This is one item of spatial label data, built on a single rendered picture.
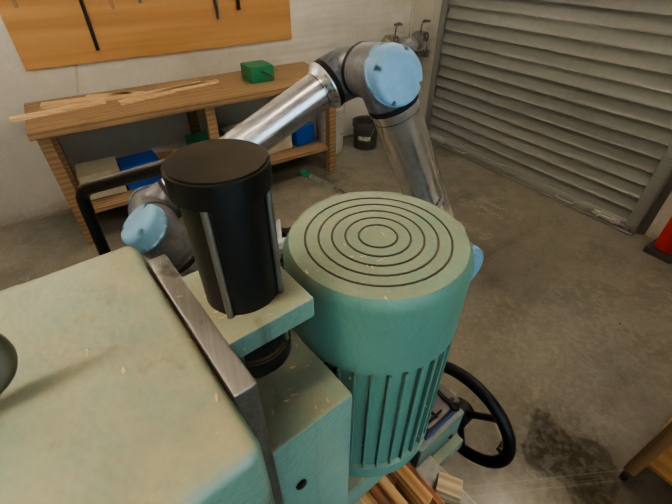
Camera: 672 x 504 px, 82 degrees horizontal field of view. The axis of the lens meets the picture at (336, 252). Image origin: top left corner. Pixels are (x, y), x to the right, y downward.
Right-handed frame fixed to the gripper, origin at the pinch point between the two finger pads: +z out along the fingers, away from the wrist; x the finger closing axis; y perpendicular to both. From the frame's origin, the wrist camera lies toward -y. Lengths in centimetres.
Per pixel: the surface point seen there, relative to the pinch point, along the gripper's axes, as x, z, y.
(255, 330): -32.1, 18.9, -16.7
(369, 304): -24.7, 23.2, -14.3
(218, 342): -33.9, 17.6, -17.5
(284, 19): 133, -147, 269
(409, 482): 20.9, 4.3, -37.5
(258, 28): 118, -162, 255
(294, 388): -23.5, 15.1, -20.5
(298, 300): -29.5, 20.3, -14.4
